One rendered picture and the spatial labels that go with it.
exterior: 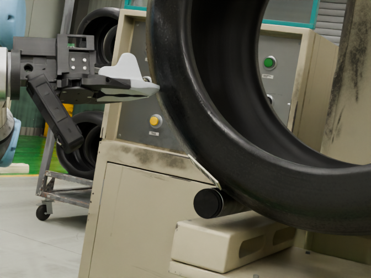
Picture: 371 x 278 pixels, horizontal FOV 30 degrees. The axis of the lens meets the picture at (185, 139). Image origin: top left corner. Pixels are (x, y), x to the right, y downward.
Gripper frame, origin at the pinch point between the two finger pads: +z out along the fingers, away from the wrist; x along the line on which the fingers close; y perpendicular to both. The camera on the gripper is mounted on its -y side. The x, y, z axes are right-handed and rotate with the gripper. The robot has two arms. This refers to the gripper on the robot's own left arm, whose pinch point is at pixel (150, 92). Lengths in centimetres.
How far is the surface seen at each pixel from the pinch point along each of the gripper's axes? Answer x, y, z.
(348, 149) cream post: 18.7, -3.6, 41.3
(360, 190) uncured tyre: -17.0, -17.7, 22.5
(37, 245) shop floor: 354, 15, 2
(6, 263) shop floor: 306, 0, -17
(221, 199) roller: 0.1, -15.8, 9.8
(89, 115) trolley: 390, 112, 42
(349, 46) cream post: 14.2, 15.1, 41.4
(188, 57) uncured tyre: -5.9, 3.6, 4.3
